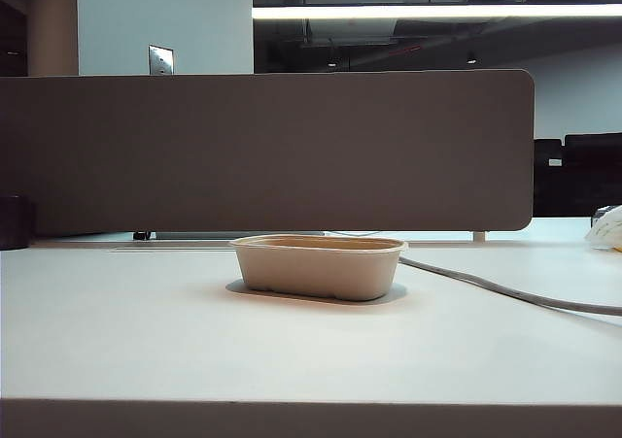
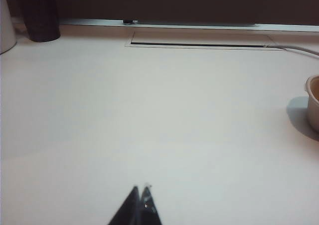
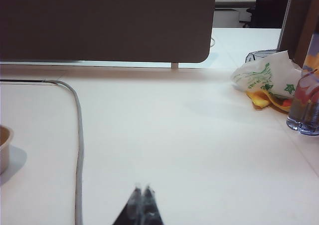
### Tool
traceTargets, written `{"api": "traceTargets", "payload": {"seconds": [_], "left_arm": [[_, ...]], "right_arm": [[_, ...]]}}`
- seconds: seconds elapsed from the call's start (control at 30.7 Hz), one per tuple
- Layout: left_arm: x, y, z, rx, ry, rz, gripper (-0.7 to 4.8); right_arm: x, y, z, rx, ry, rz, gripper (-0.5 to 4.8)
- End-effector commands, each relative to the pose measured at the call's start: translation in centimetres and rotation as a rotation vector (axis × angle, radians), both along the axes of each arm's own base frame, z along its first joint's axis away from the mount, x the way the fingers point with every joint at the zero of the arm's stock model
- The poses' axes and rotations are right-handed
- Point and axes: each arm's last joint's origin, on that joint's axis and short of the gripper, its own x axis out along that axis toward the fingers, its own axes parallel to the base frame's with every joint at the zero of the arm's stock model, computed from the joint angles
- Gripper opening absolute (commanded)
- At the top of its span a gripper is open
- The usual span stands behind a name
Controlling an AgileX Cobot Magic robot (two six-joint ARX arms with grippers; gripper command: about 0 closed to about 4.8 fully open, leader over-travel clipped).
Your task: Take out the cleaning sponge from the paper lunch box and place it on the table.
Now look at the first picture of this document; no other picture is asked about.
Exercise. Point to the beige round pillar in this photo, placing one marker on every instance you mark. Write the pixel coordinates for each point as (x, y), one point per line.
(52, 23)

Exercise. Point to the beige paper lunch box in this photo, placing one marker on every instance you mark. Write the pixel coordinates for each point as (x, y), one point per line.
(316, 273)

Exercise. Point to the metal wall plate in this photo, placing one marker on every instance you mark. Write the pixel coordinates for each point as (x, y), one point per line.
(161, 60)

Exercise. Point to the black divider clamp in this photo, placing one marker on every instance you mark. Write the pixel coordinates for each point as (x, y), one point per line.
(142, 235)

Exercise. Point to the grey desk divider panel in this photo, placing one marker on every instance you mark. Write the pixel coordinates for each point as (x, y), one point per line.
(272, 151)

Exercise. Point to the white divider support foot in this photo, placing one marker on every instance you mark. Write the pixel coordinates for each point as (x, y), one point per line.
(479, 236)

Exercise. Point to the long ceiling light strip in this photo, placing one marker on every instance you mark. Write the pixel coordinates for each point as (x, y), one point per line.
(437, 11)

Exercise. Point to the black cylindrical container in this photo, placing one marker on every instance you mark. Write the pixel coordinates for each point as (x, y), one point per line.
(14, 222)

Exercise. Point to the white crumpled plastic bag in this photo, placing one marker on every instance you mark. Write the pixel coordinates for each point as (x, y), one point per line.
(606, 229)

